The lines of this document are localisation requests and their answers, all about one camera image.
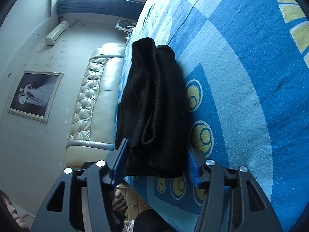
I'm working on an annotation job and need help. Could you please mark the black pants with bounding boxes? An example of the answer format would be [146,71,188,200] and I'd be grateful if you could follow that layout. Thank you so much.
[116,38,188,179]

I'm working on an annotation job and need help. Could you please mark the framed wedding photo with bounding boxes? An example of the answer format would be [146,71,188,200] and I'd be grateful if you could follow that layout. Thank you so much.
[7,70,64,123]

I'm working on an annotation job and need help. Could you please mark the white wall air conditioner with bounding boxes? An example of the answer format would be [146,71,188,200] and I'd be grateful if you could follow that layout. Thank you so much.
[45,21,69,46]

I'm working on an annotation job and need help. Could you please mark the dark blue curtain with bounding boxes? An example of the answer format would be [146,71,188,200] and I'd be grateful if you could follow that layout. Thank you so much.
[57,0,144,21]

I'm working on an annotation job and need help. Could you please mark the cream tufted leather headboard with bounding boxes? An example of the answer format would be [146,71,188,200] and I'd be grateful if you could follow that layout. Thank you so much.
[65,43,125,169]

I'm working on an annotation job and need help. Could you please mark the blue patterned bed sheet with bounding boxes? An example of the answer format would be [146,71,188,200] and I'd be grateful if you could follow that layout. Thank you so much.
[130,0,308,231]

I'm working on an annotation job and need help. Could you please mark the small white desk fan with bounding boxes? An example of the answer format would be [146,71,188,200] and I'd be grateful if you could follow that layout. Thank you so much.
[115,19,136,32]

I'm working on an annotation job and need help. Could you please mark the person left hand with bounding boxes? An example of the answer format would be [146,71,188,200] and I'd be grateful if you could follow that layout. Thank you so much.
[112,189,128,212]

